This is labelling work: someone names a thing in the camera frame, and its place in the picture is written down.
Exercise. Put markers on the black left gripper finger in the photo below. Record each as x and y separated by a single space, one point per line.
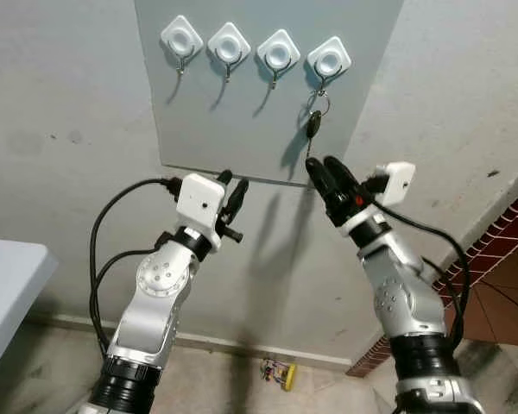
225 177
238 197

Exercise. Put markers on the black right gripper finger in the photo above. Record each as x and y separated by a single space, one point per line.
319 181
339 175

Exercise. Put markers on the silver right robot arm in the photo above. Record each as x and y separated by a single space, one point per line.
406 302

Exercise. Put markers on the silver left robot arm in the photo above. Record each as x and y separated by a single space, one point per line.
155 293

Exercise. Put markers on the red brick tile skirting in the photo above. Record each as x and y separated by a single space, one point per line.
501 233

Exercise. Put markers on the small toy with yellow wheel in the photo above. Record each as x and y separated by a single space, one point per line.
285 376

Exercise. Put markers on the white table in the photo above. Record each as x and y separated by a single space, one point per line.
9 285

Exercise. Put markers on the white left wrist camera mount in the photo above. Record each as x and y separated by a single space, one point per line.
198 198

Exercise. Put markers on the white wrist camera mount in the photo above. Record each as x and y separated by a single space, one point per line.
399 183
198 198

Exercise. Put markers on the grey wall panel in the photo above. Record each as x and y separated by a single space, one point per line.
242 129

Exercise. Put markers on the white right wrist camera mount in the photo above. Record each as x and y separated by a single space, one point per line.
399 183

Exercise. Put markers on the white adhesive wall hook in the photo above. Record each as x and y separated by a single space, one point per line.
329 60
182 37
230 46
279 53

